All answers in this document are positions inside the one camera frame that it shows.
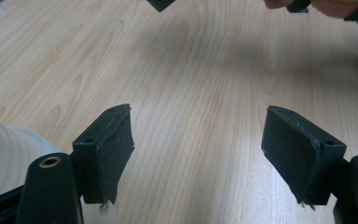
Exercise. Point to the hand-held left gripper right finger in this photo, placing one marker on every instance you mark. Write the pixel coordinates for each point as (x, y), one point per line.
(298, 155)

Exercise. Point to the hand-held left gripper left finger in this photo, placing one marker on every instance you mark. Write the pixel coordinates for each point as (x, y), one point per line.
(105, 155)

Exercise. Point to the stack of white plastic cups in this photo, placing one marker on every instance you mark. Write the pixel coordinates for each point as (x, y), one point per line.
(0, 152)

